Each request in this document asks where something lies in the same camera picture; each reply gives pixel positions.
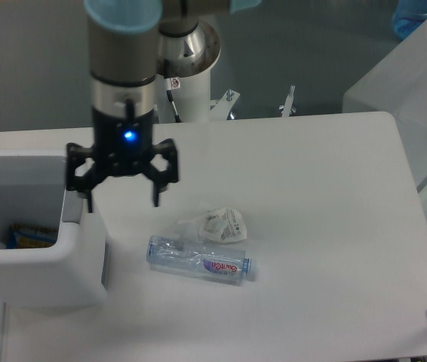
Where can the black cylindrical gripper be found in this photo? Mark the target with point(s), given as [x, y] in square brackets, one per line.
[122, 147]

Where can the white push-button trash can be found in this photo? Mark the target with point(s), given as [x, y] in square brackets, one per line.
[68, 273]

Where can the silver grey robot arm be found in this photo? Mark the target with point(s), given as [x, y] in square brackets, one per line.
[131, 45]

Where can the crumpled white plastic wrapper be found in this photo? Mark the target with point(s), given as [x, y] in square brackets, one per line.
[224, 225]

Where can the yellow blue snack packet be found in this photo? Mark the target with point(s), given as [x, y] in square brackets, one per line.
[21, 236]

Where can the clear plastic water bottle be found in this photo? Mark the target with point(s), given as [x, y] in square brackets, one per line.
[210, 262]

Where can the silver clamp screw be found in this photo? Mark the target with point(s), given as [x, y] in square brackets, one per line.
[287, 109]

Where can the blue plastic bag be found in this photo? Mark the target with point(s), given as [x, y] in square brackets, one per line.
[407, 17]

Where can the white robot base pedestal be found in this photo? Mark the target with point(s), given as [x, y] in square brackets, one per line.
[191, 96]

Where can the white metal mounting bracket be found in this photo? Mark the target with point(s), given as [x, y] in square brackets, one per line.
[224, 108]

